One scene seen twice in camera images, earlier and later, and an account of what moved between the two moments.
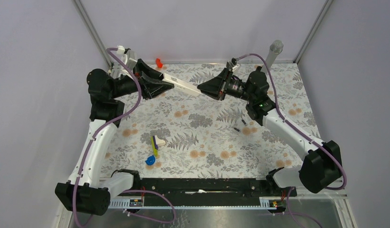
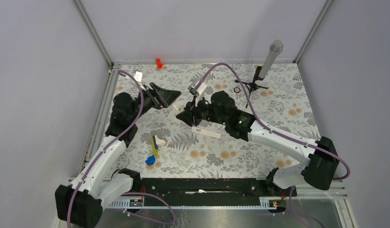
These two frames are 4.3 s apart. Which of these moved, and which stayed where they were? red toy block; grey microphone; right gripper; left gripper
Moved: left gripper; right gripper
Stayed: red toy block; grey microphone
